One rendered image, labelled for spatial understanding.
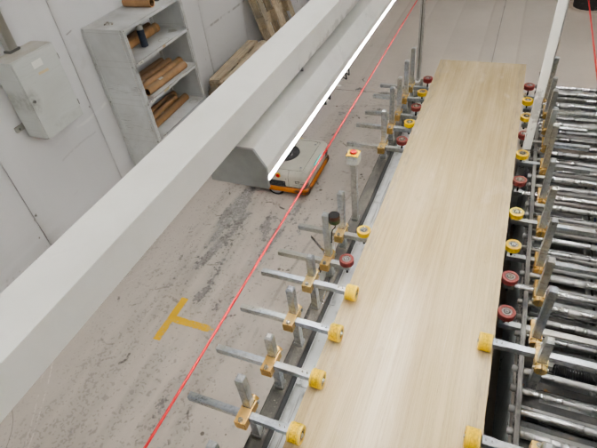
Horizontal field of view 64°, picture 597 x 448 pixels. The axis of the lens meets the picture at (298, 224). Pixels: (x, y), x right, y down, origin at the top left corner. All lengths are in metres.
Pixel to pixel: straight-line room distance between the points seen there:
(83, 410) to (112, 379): 0.25
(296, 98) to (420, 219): 2.03
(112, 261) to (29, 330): 0.11
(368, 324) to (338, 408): 0.44
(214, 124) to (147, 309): 3.25
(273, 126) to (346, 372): 1.53
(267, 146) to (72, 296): 0.44
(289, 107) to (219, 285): 3.04
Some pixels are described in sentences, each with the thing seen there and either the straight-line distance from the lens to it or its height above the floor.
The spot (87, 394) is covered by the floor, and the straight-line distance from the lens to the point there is 3.67.
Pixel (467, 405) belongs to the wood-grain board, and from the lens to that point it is 2.20.
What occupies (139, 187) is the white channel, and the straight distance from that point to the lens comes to 0.65.
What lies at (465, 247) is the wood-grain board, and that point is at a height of 0.90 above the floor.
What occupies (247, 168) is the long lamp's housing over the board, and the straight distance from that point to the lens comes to 0.84.
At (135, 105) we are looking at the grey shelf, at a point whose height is 0.87.
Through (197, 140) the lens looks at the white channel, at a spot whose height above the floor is 2.46.
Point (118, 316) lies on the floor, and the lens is 3.99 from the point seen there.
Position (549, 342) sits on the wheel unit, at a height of 1.11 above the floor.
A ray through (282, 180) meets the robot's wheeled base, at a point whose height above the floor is 0.19.
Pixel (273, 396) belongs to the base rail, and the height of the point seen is 0.70.
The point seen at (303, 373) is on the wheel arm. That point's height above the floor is 0.96.
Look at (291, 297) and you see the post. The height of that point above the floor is 1.09.
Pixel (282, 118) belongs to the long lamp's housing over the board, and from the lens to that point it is 0.90.
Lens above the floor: 2.81
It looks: 41 degrees down
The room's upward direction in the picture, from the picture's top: 8 degrees counter-clockwise
